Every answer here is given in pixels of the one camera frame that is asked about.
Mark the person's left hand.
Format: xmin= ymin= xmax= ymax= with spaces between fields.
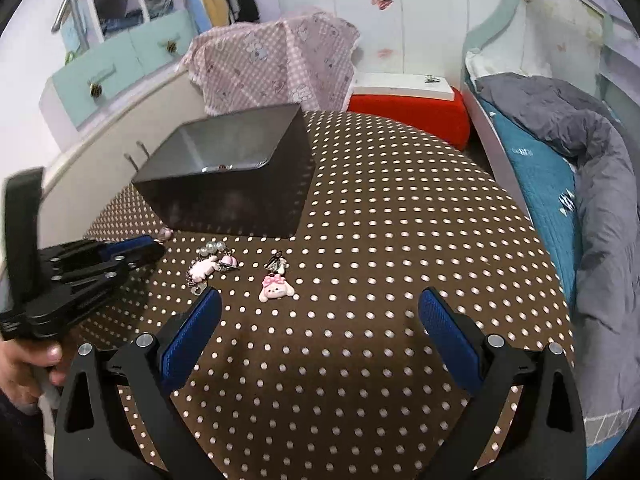
xmin=1 ymin=336 xmax=76 ymax=410

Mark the beige low cabinet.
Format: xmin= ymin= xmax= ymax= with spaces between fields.
xmin=38 ymin=70 xmax=205 ymax=246

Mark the pink bunny charm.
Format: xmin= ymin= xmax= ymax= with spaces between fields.
xmin=258 ymin=274 xmax=295 ymax=302

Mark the grey metal box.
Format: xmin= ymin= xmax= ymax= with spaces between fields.
xmin=132 ymin=103 xmax=314 ymax=237

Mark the teal drawer unit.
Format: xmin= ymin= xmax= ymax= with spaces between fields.
xmin=52 ymin=10 xmax=195 ymax=127

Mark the brown polka dot tablecloth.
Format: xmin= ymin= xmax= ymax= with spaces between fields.
xmin=79 ymin=112 xmax=575 ymax=479

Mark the teal bed sheet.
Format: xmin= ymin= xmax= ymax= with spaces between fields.
xmin=480 ymin=100 xmax=582 ymax=308

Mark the pink checkered cloth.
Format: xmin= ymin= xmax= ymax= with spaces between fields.
xmin=180 ymin=11 xmax=360 ymax=115

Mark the grey duvet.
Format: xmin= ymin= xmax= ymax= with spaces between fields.
xmin=475 ymin=73 xmax=639 ymax=418

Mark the red storage ottoman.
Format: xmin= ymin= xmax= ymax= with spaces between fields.
xmin=348 ymin=72 xmax=471 ymax=151

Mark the white wardrobe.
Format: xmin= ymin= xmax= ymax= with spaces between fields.
xmin=278 ymin=0 xmax=499 ymax=87

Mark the teal bunk bed frame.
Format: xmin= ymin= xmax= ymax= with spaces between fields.
xmin=462 ymin=0 xmax=639 ymax=203

